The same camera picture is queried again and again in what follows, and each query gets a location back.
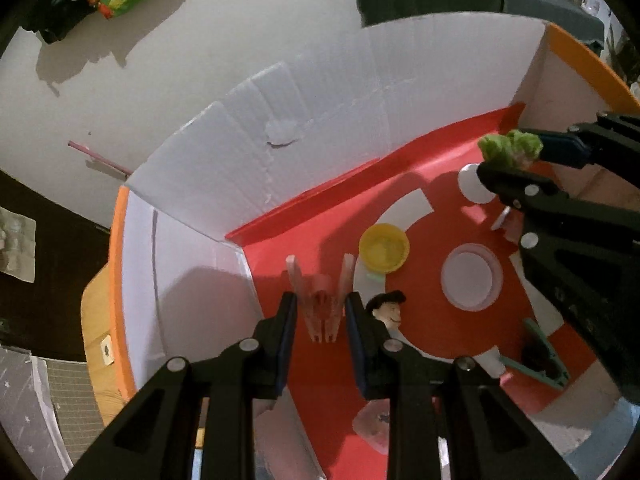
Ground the black-haired boy figurine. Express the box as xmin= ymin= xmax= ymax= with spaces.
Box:
xmin=366 ymin=289 xmax=407 ymax=330

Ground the pink clothes peg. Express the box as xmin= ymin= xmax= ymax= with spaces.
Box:
xmin=285 ymin=254 xmax=356 ymax=344

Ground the white round lid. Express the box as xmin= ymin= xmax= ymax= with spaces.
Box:
xmin=440 ymin=243 xmax=503 ymax=312

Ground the yellow bottle cap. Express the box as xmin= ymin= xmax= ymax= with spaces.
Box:
xmin=358 ymin=223 xmax=410 ymax=275

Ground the teal clothes peg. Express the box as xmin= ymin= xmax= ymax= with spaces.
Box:
xmin=499 ymin=318 xmax=570 ymax=391

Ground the small tag on table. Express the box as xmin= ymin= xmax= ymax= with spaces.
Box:
xmin=100 ymin=334 xmax=115 ymax=366

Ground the wooden table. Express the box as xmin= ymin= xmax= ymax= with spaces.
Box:
xmin=80 ymin=266 xmax=125 ymax=426

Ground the orange cardboard box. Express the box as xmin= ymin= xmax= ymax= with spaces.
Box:
xmin=110 ymin=13 xmax=639 ymax=458

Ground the light blue fluffy mat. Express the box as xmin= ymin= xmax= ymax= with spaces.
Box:
xmin=564 ymin=399 xmax=639 ymax=479

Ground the black hanging bag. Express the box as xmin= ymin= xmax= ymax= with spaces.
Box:
xmin=18 ymin=0 xmax=96 ymax=44

